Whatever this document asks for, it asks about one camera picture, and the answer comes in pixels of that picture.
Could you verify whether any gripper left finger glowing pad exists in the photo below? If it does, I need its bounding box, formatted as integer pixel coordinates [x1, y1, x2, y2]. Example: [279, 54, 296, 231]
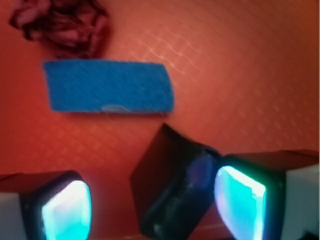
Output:
[0, 170, 92, 240]

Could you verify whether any crumpled red paper ball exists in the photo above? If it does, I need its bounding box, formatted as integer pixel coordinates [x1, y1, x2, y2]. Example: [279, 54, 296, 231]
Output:
[9, 0, 110, 59]

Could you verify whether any blue sponge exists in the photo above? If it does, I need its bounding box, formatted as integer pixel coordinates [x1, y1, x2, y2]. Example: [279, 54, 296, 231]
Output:
[42, 59, 174, 114]

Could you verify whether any red plastic tray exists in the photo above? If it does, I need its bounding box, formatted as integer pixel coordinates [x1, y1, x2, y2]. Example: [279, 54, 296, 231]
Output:
[0, 0, 320, 240]

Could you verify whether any black box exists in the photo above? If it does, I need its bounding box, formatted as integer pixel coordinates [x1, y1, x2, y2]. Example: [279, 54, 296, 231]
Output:
[130, 124, 221, 240]

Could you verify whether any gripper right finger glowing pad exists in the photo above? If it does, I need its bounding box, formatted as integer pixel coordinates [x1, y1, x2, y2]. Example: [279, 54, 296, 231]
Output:
[214, 149, 320, 240]

